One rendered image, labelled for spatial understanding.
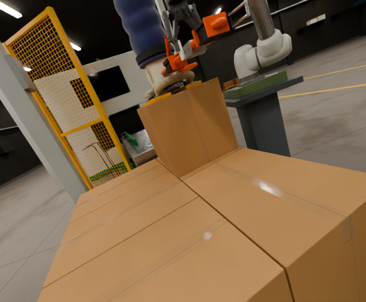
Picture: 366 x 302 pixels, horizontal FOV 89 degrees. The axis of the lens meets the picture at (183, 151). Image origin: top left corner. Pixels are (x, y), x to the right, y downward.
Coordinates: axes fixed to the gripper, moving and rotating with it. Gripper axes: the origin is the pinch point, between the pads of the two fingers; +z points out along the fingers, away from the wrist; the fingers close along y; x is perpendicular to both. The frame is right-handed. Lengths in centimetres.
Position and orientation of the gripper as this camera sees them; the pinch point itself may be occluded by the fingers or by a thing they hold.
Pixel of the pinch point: (191, 50)
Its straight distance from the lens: 82.8
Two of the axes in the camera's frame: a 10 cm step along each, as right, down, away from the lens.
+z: 3.5, 8.9, 2.9
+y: -8.7, 4.3, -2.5
